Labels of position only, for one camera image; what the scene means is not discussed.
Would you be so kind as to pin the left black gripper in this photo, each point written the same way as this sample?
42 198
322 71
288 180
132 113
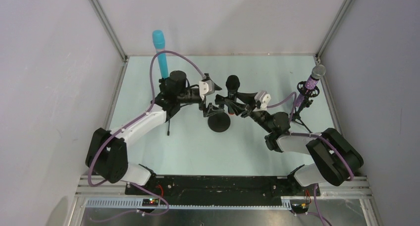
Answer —
203 102

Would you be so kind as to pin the black round base stand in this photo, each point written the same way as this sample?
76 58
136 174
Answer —
220 121

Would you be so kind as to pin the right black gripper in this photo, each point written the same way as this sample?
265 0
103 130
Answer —
250 109

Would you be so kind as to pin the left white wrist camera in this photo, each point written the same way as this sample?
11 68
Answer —
206 87

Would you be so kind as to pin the black orange-tipped microphone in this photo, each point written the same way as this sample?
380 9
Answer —
232 86

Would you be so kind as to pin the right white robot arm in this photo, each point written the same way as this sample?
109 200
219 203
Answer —
335 160

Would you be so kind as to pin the purple glitter microphone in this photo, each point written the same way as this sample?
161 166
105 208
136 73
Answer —
308 89

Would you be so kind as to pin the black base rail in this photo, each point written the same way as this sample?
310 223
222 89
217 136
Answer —
225 190

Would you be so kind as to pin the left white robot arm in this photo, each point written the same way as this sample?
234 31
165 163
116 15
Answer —
108 151

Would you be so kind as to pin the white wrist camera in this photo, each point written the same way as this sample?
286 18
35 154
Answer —
262 99
206 87

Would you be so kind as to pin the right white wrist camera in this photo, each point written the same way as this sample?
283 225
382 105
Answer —
262 99

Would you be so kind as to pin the white toothed cable duct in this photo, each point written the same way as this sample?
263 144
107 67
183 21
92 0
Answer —
153 203

